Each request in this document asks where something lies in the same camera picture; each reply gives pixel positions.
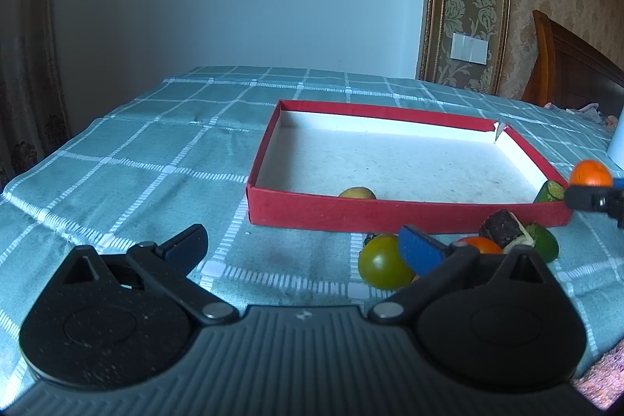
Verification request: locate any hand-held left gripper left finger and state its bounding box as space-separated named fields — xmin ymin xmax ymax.
xmin=63 ymin=223 xmax=239 ymax=325

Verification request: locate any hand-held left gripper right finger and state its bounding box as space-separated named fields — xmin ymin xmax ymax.
xmin=368 ymin=225 xmax=557 ymax=323

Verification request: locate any orange tangerine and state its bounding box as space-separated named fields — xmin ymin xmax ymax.
xmin=569 ymin=159 xmax=613 ymax=189

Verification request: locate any green tomato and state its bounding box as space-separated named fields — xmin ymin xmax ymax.
xmin=358 ymin=234 xmax=416 ymax=290

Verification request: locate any large green cucumber piece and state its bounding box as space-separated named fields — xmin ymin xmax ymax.
xmin=521 ymin=223 xmax=559 ymax=263

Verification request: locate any red cardboard box tray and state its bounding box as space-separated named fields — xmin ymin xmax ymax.
xmin=245 ymin=99 xmax=575 ymax=235

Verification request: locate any dark eggplant piece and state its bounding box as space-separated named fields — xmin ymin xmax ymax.
xmin=479 ymin=210 xmax=534 ymax=250

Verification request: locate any small green cucumber piece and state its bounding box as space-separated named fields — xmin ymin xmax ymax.
xmin=534 ymin=181 xmax=569 ymax=204

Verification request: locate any white container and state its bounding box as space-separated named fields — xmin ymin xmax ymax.
xmin=607 ymin=104 xmax=624 ymax=170

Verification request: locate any orange tomato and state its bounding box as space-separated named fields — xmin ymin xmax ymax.
xmin=456 ymin=237 xmax=503 ymax=255

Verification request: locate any green plaid tablecloth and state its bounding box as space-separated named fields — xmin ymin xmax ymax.
xmin=0 ymin=65 xmax=624 ymax=397

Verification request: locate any wooden headboard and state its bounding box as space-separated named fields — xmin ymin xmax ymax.
xmin=521 ymin=10 xmax=624 ymax=115

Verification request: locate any white light switch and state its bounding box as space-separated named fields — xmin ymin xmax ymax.
xmin=450 ymin=32 xmax=489 ymax=64

